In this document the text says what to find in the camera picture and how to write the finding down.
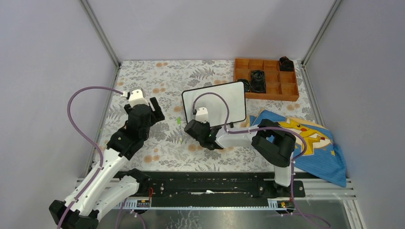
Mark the green capped marker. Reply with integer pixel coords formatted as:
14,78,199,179
177,117,182,144

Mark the small whiteboard black frame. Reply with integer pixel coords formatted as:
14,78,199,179
181,82,246,127

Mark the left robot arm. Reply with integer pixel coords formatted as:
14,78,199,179
49,97,165,229

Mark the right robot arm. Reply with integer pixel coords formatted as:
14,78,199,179
184,119,302,198

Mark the floral table mat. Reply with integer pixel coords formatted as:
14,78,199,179
92,60,321,173

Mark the black item in tray left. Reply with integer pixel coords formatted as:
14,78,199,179
237,79,251,93

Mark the black item in tray middle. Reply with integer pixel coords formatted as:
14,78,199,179
250,70,266,94

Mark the orange compartment tray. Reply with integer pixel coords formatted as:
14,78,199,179
234,58,299,102

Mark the black item in tray corner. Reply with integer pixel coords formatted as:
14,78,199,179
279,56,295,72

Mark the blue pikachu cloth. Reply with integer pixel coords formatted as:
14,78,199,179
248,110,347,187

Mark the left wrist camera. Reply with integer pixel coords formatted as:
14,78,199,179
127,88,149,108

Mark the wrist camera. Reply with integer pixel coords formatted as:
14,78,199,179
192,107,209,124
127,88,149,108

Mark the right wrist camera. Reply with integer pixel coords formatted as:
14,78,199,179
192,107,209,124

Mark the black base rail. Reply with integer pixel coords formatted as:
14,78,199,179
130,171,306,208

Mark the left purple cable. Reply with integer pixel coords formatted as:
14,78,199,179
56,86,131,229

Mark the left aluminium frame post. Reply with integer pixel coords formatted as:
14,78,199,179
79,0,121,68

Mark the aluminium frame post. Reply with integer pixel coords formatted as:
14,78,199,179
301,0,343,67
79,0,121,68

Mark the right aluminium frame post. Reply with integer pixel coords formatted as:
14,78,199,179
301,0,343,67

